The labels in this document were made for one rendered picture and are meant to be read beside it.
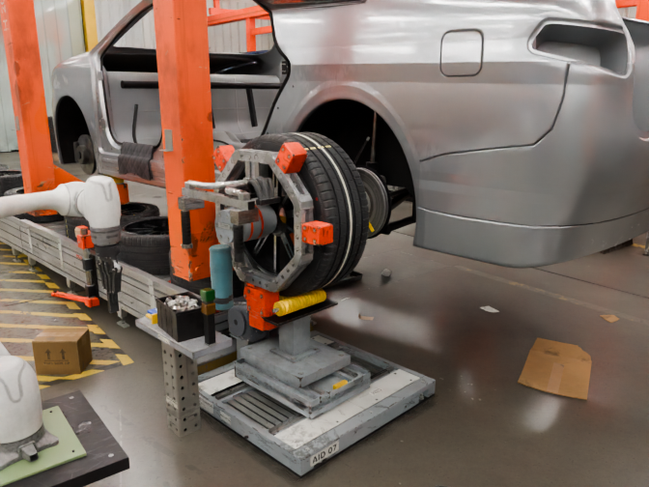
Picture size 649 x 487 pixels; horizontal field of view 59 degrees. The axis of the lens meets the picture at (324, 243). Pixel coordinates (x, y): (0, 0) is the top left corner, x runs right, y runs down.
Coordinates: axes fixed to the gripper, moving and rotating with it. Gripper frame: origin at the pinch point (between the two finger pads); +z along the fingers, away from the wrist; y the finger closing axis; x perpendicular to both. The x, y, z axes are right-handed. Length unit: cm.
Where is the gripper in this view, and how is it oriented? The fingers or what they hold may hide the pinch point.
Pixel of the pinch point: (113, 301)
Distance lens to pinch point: 202.4
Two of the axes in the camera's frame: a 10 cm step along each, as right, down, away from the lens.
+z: -0.1, 9.6, 2.8
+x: 6.7, -2.1, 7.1
